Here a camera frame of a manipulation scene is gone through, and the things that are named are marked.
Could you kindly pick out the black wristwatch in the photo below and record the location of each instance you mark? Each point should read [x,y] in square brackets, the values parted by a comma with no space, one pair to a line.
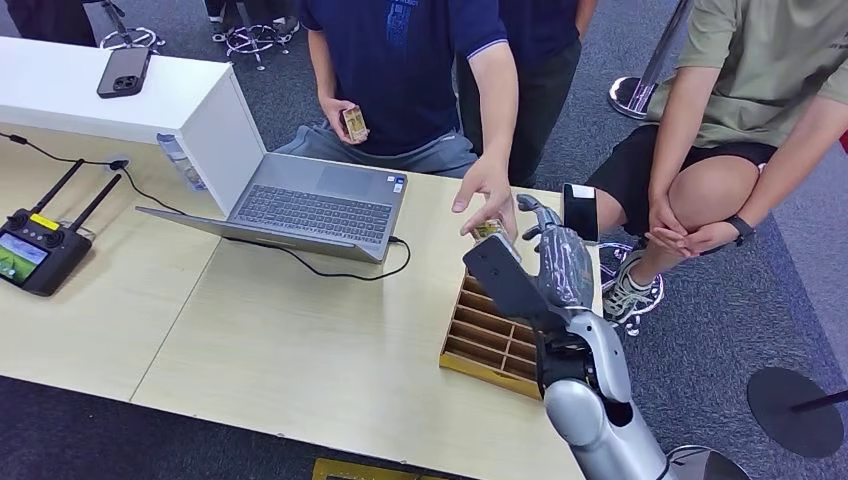
[740,228]

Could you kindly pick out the person's right hand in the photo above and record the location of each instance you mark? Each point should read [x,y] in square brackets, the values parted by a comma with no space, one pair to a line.
[662,222]
[334,119]

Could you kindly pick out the stack of key cards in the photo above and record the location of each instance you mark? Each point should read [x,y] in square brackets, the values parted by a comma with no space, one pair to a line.
[356,124]

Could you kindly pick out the wooden card rack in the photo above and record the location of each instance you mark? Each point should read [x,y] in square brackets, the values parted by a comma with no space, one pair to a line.
[484,344]

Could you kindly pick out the round metal base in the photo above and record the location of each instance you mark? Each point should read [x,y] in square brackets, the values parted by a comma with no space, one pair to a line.
[725,467]

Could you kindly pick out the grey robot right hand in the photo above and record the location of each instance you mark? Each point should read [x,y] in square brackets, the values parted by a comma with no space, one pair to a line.
[566,268]

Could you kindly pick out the person's left hand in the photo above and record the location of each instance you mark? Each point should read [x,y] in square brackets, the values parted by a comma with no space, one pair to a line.
[490,185]
[712,237]

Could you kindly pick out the black remote controller with antennas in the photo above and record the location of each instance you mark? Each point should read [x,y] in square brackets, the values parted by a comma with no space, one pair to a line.
[40,255]

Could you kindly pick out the chrome stanchion post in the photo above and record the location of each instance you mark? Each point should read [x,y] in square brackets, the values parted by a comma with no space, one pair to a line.
[652,60]

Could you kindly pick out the person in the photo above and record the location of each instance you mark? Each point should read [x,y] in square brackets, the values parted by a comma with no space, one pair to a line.
[748,66]
[397,66]
[536,86]

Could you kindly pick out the small black round puck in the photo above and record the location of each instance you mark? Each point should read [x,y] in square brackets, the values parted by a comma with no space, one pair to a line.
[119,164]

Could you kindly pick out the person's right forearm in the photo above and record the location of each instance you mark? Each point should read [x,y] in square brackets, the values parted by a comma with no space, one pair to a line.
[676,152]
[324,73]

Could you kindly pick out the black phone with white label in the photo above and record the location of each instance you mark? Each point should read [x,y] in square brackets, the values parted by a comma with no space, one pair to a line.
[580,215]

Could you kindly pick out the black round stanchion base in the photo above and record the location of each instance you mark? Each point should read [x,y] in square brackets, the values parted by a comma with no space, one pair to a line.
[788,424]

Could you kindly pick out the black smartphone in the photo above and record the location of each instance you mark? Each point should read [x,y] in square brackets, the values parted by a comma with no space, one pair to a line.
[124,69]

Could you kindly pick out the person's forearm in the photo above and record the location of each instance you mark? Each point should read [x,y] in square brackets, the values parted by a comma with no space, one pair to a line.
[586,16]

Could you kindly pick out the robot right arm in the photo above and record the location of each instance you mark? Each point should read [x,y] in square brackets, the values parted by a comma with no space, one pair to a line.
[596,424]

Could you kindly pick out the yellow floor plate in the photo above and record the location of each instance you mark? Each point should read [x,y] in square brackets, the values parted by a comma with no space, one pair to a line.
[358,472]

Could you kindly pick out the grey sneaker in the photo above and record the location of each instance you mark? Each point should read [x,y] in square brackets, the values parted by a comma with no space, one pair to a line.
[623,298]

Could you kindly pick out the dark wrist camera box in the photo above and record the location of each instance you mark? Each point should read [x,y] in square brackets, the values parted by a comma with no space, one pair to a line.
[503,278]

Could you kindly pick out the person's left forearm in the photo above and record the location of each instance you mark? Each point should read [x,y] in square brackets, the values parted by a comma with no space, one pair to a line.
[497,112]
[788,166]

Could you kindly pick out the grey laptop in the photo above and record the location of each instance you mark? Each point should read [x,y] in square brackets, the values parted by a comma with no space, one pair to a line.
[311,212]

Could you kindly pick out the yellow hotel key card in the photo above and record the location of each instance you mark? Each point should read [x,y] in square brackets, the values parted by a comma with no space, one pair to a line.
[489,230]

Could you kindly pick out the white box cabinet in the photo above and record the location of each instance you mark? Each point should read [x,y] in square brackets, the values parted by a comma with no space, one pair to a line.
[66,86]

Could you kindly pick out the clear plastic bottle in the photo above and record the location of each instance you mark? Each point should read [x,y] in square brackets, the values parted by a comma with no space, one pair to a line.
[177,159]

